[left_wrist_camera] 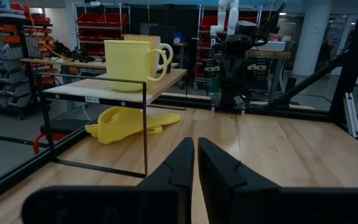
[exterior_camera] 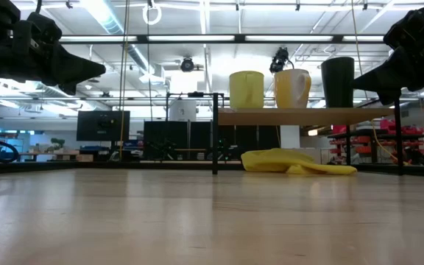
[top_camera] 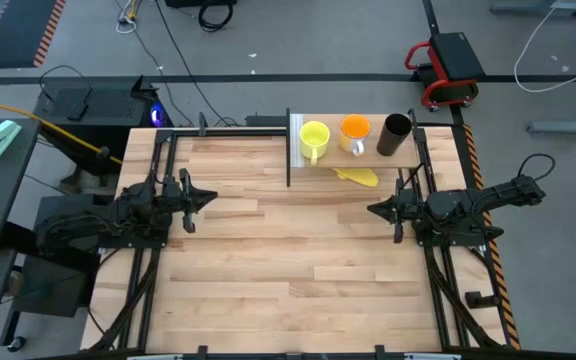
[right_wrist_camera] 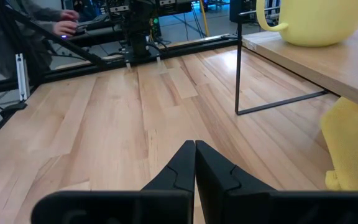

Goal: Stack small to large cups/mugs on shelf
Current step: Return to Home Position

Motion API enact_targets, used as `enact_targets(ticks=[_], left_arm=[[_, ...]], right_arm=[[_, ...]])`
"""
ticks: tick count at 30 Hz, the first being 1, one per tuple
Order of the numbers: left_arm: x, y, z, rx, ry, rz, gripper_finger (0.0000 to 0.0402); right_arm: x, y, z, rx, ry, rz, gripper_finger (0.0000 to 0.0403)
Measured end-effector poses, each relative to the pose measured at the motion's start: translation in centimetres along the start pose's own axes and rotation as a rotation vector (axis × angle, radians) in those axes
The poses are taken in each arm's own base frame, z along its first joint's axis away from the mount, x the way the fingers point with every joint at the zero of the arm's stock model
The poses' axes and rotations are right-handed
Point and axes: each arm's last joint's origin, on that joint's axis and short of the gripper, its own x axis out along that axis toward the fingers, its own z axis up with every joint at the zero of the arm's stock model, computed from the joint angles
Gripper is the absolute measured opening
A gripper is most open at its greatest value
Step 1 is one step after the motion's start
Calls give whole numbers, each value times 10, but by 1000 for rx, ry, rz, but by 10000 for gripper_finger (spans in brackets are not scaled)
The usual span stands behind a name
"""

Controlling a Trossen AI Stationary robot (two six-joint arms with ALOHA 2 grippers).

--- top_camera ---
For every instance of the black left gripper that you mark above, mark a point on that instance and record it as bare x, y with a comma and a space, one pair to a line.
175, 197

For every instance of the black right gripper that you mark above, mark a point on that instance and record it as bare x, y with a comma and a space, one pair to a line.
410, 207

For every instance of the tall black tumbler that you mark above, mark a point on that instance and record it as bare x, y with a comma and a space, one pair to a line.
392, 137

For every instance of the pale yellow mug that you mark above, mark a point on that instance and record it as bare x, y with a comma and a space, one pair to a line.
314, 137

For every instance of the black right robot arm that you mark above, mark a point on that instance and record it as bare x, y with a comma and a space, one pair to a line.
468, 205

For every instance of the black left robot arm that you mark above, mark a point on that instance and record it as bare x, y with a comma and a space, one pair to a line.
93, 222

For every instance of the yellow cloth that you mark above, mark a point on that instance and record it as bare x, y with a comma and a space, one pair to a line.
358, 176

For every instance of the black computer tower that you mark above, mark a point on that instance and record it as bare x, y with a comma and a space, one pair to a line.
113, 105

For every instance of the orange black hazard strip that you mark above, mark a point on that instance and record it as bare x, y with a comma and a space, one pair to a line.
498, 280

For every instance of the small black flat device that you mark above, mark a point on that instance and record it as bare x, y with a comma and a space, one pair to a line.
77, 112

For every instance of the red and black cart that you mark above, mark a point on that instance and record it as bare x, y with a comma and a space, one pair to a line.
455, 57

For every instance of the grey metal table foot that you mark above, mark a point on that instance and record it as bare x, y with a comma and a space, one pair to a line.
568, 126
538, 7

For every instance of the mint green stapler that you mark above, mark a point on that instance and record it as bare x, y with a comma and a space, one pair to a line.
0, 137

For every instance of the black hazard-striped floor mat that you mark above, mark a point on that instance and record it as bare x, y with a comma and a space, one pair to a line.
15, 32

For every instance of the black aluminium table frame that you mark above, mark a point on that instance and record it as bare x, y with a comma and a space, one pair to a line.
168, 150

